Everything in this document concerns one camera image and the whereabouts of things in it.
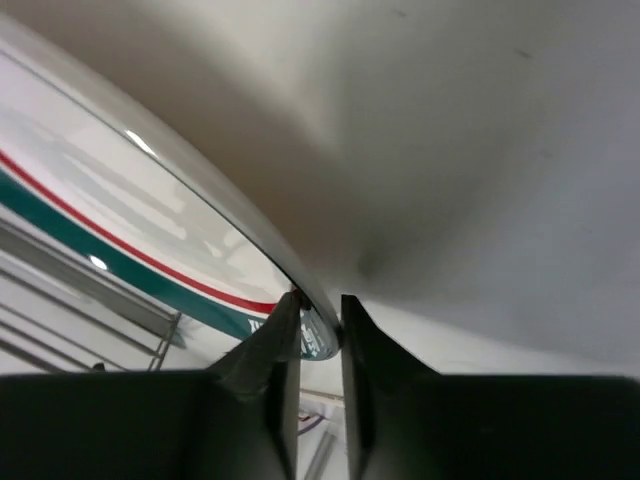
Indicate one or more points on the grey wire dish rack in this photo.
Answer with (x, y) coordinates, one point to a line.
(59, 313)

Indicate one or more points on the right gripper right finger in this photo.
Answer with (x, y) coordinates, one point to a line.
(405, 420)

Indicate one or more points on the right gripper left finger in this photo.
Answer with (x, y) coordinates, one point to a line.
(236, 419)

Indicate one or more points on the green red rimmed plate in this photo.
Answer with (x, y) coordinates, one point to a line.
(98, 175)

